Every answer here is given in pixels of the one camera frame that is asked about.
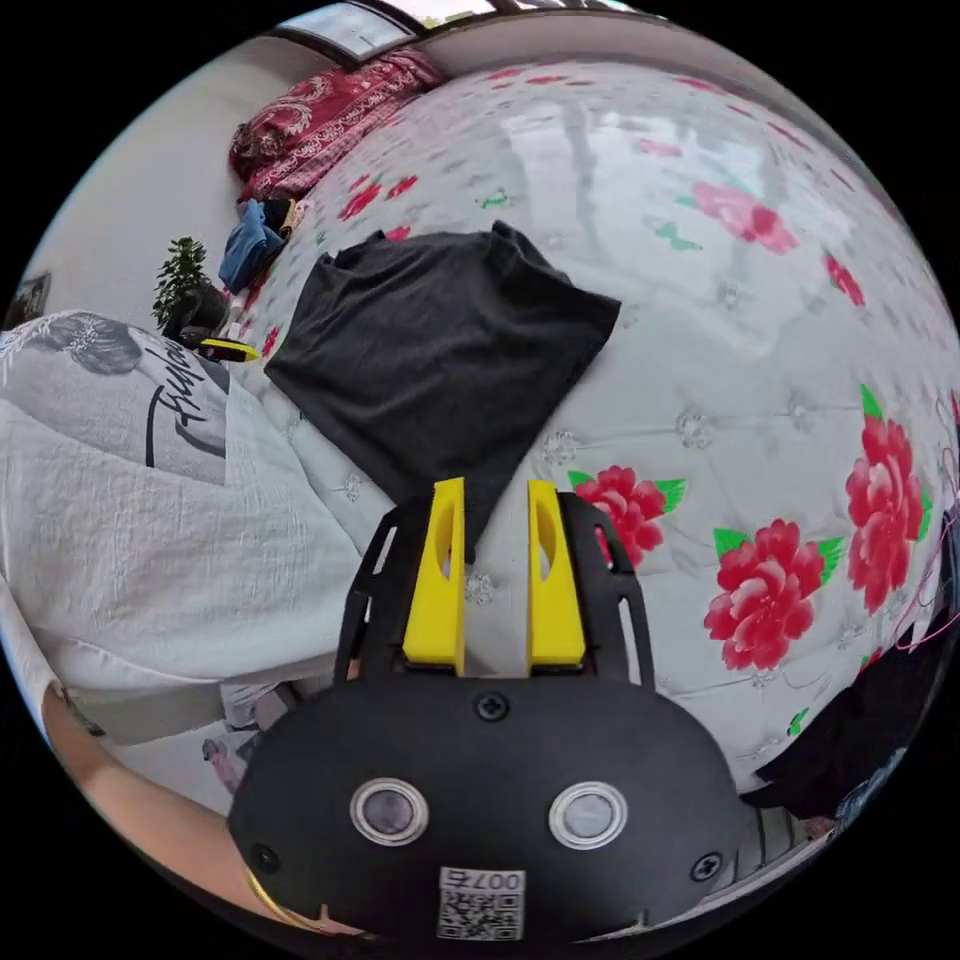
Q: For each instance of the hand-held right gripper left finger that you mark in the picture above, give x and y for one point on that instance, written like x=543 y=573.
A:
x=439 y=600

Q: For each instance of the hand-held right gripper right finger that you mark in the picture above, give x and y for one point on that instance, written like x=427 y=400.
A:
x=551 y=615

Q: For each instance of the black shirt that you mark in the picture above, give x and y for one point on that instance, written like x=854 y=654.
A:
x=442 y=337

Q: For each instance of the person's right forearm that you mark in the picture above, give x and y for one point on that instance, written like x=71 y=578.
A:
x=150 y=817

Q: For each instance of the green potted plant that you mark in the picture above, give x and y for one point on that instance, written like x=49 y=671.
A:
x=180 y=277

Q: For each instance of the person's body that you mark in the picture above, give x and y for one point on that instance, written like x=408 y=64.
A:
x=150 y=540

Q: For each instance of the red patterned rolled blanket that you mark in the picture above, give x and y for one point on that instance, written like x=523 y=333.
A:
x=322 y=120

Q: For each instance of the bed with floral sheet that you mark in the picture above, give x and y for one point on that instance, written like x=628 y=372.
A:
x=750 y=360

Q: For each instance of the pile of dark clothes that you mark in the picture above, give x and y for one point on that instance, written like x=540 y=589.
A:
x=862 y=720

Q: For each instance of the window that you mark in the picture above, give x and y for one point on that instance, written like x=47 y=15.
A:
x=349 y=37

